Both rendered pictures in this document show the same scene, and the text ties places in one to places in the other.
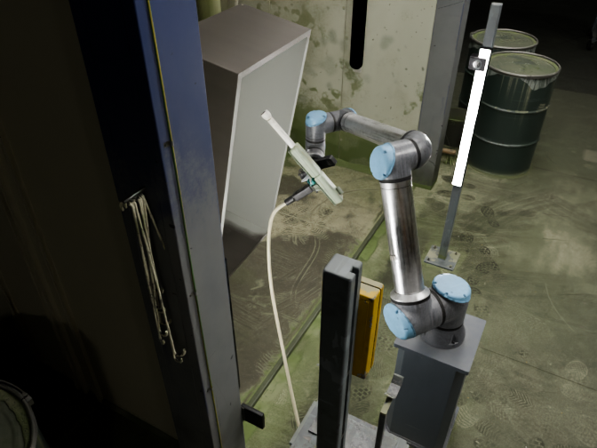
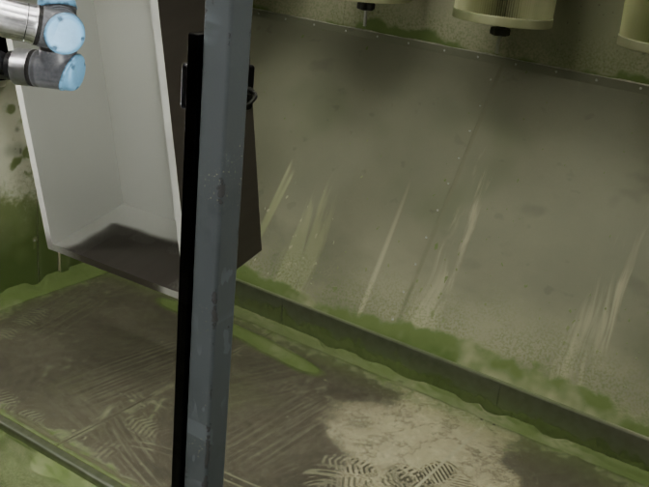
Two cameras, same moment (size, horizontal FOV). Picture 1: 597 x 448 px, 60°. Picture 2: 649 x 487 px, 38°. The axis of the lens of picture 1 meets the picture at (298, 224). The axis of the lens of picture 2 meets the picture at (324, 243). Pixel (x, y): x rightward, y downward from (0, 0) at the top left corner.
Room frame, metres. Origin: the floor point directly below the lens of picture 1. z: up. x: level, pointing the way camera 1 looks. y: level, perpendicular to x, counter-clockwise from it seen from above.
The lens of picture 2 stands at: (2.96, -2.29, 1.66)
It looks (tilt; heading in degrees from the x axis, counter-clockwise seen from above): 21 degrees down; 94
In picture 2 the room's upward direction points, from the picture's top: 6 degrees clockwise
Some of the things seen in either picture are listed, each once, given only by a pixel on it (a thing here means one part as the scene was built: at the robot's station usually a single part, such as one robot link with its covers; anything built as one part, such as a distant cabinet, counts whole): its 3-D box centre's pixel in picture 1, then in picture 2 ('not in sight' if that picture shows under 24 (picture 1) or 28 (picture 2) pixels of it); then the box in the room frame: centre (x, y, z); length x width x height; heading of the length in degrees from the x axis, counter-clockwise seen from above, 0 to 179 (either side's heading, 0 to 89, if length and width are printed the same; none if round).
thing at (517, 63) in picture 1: (521, 65); not in sight; (4.02, -1.76, 0.86); 0.54 x 0.54 x 0.01
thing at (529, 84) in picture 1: (508, 115); not in sight; (4.02, -1.76, 0.44); 0.59 x 0.58 x 0.89; 166
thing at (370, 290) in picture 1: (348, 325); not in sight; (0.79, -0.11, 1.42); 0.12 x 0.06 x 0.26; 61
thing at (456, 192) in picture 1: (465, 151); (207, 415); (2.69, -0.98, 0.82); 0.05 x 0.05 x 1.64; 61
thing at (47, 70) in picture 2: (314, 149); (56, 69); (2.09, -0.08, 1.16); 0.12 x 0.09 x 0.10; 176
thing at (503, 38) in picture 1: (504, 39); not in sight; (4.67, -1.83, 0.86); 0.54 x 0.54 x 0.01
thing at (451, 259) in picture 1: (441, 257); not in sight; (2.69, -0.98, 0.01); 0.20 x 0.20 x 0.01; 61
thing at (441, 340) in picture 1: (442, 323); not in sight; (1.47, -0.59, 0.69); 0.19 x 0.19 x 0.10
